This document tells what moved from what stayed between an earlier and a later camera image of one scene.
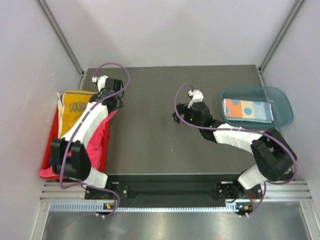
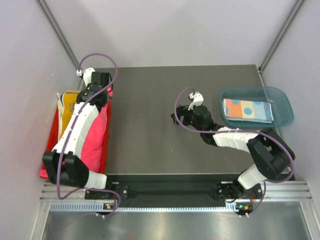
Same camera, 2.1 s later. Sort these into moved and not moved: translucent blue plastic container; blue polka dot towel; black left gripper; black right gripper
Moved: black left gripper
Not moved: black right gripper; blue polka dot towel; translucent blue plastic container
